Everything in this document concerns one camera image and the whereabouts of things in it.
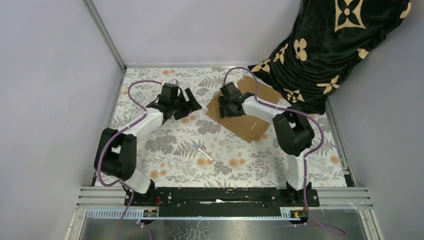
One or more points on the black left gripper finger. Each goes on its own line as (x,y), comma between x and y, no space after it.
(181,113)
(192,102)

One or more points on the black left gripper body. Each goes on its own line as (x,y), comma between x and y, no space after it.
(179,104)

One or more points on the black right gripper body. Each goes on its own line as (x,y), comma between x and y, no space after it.
(225,108)

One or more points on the brown cardboard box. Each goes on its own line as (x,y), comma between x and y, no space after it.
(256,118)

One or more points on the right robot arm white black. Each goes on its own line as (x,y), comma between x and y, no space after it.
(292,128)

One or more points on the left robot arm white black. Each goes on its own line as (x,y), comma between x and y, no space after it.
(116,154)

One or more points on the floral patterned table mat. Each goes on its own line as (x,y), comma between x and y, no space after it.
(167,155)

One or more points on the white blue pen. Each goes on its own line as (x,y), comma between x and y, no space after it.
(203,152)

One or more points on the black beige flower blanket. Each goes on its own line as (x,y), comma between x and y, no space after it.
(328,39)

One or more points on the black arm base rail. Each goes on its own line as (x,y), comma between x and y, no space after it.
(222,200)

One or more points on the aluminium frame post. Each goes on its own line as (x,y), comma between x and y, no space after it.
(97,19)

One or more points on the grey slotted cable duct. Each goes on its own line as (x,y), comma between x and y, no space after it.
(152,214)

